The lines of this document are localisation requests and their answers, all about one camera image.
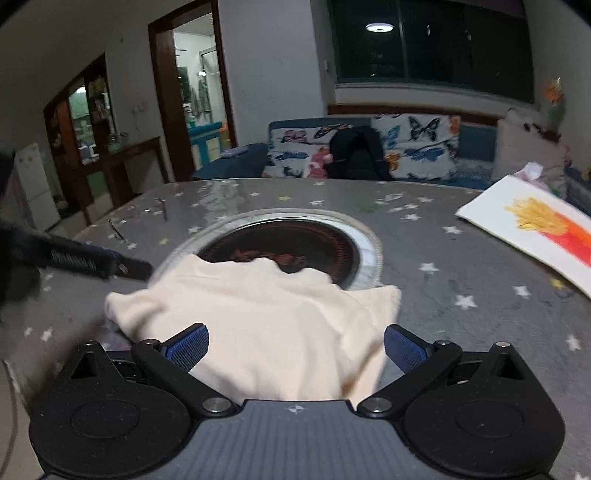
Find dark window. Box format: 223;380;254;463
329;0;537;103

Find dark wooden side table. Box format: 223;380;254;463
105;136;170;196

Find black backpack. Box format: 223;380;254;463
327;126;394;181

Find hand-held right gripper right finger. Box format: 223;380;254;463
356;324;526;418

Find crumpled white paper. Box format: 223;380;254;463
513;161;546;184

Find beige cushion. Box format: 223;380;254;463
491;108;570;196

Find dark blue cushion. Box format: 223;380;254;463
191;143;269;181

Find round black table stove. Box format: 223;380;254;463
159;209;385;296

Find white refrigerator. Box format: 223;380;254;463
13;142;62;232

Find orange artificial flowers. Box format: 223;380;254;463
541;78;568;141

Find fries drawing paper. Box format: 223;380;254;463
454;174;591;297

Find wooden door frame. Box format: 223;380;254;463
147;0;239;182

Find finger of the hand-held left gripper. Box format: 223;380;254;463
42;231;155;282

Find wooden display cabinet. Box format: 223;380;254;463
43;52;122;217

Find grey star-print tablecloth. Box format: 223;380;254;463
0;178;591;480

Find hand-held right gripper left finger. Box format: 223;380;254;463
68;322;238;418

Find butterfly-print sofa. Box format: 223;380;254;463
191;113;500;184

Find cream cloth garment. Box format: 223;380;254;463
104;257;402;401

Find pink plush toy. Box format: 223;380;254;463
308;150;334;179

